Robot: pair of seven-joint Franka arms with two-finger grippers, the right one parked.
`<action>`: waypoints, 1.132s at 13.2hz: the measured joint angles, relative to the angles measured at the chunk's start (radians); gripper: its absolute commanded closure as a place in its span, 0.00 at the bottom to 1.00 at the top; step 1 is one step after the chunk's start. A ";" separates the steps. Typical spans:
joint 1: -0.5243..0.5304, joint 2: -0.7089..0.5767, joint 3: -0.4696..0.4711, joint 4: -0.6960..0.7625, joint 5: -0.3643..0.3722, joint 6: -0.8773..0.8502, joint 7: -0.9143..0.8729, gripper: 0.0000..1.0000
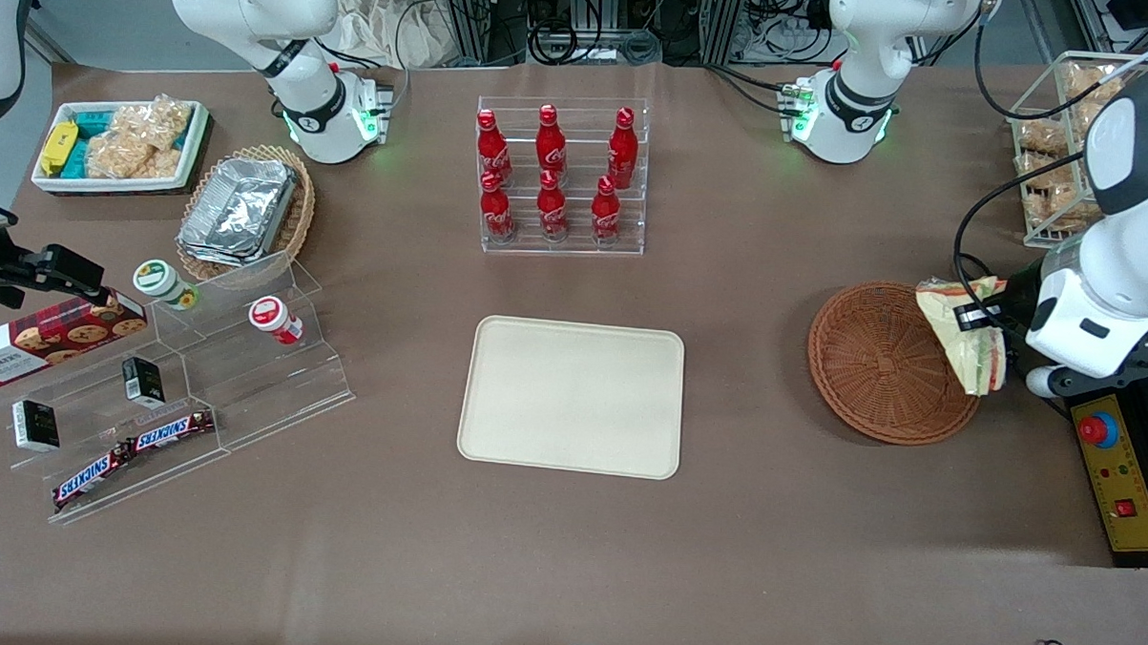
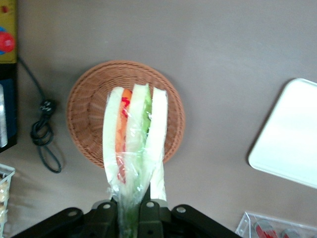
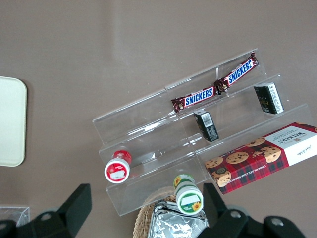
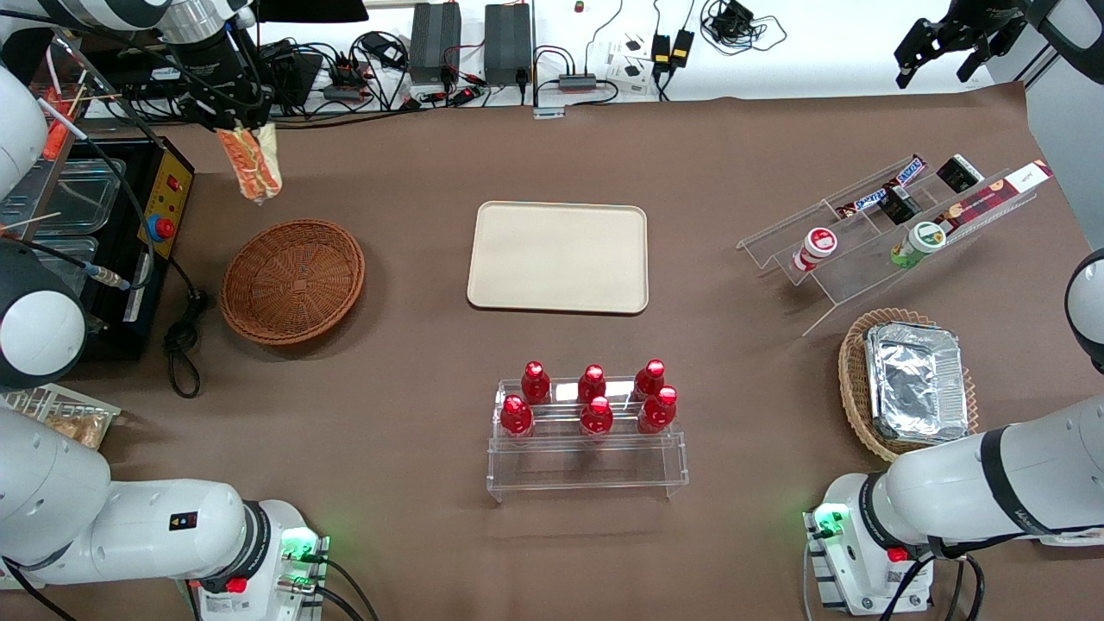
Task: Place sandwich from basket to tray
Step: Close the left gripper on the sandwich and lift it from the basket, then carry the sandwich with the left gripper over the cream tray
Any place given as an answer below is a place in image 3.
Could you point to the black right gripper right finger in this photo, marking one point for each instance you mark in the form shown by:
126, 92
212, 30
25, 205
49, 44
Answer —
219, 210

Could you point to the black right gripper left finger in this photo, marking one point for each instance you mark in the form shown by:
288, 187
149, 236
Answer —
71, 208

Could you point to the oval light wicker basket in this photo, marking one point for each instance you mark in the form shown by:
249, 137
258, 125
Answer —
142, 223

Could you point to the cream plastic tray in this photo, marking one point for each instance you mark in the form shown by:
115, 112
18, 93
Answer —
11, 121

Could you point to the green lid yogurt cup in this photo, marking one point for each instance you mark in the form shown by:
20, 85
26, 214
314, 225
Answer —
188, 198

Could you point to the silver foil container stack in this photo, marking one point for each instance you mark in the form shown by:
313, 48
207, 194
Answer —
173, 223

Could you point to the clear acrylic bottle rack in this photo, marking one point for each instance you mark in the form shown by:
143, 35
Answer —
15, 213

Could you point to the red lid yogurt cup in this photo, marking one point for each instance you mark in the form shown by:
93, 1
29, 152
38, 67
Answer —
117, 168

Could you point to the red tartan cookie box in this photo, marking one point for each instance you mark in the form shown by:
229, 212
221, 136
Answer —
260, 158

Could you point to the small black carton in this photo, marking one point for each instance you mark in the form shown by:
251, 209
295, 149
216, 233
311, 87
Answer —
207, 126
269, 98

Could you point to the clear acrylic stepped stand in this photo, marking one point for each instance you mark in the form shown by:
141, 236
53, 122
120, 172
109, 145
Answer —
148, 129

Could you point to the brown Snickers bar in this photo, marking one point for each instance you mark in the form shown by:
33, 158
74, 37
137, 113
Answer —
239, 74
195, 98

